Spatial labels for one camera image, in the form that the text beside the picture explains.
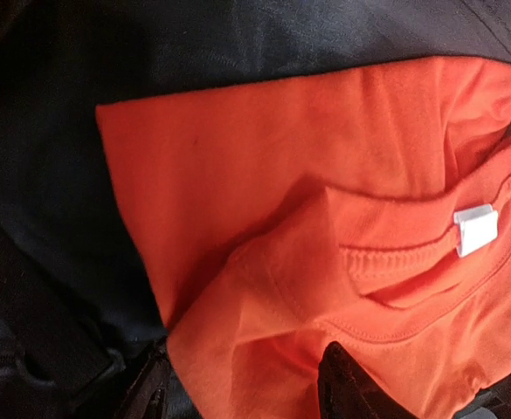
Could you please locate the pale green hard-shell suitcase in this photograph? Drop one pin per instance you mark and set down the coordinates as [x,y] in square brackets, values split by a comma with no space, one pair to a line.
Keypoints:
[78,316]

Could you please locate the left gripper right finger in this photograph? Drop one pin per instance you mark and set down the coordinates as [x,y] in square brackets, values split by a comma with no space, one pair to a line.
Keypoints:
[347,391]

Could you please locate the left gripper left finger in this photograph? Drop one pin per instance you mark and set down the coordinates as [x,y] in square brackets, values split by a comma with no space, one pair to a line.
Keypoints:
[147,395]

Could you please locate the orange red garment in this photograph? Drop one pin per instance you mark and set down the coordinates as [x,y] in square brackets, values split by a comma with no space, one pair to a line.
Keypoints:
[369,207]

